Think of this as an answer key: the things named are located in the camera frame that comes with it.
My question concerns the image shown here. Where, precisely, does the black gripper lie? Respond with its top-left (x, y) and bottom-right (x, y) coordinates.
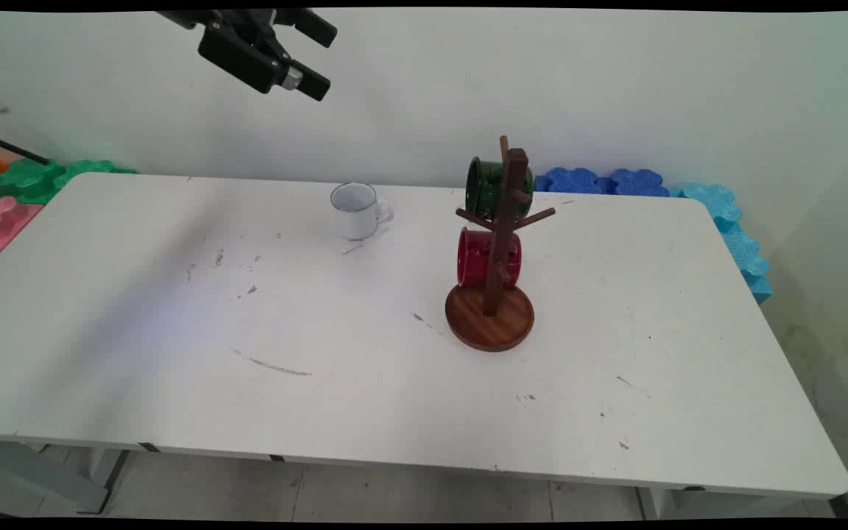
top-left (155, 9), bottom-right (338, 102)

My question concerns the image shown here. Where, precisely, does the green enamel mug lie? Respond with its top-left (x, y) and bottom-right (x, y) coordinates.
top-left (466, 156), bottom-right (535, 219)

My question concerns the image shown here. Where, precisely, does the white enamel mug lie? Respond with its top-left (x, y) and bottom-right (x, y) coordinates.
top-left (330, 182), bottom-right (394, 241)

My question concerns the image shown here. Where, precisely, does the green foam mat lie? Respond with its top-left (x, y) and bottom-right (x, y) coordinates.
top-left (0, 158), bottom-right (66, 205)
top-left (52, 160), bottom-right (138, 189)

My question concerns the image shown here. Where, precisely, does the black thin rod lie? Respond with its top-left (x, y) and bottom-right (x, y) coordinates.
top-left (0, 130), bottom-right (50, 166)

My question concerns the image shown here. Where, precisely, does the red enamel mug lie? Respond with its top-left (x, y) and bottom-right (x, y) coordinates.
top-left (457, 227), bottom-right (523, 288)

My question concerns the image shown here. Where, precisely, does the dark blue foam mat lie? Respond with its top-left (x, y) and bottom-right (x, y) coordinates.
top-left (608, 169), bottom-right (670, 197)
top-left (534, 167), bottom-right (620, 196)

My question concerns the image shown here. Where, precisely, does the brown wooden mug tree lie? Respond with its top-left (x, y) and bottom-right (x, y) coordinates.
top-left (445, 135), bottom-right (557, 353)

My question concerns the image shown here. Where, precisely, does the light blue foam mat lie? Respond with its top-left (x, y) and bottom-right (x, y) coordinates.
top-left (718, 221), bottom-right (769, 279)
top-left (744, 271), bottom-right (774, 304)
top-left (671, 183), bottom-right (743, 230)

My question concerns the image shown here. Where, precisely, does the grey table leg frame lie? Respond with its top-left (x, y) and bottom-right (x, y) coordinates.
top-left (0, 439), bottom-right (130, 515)

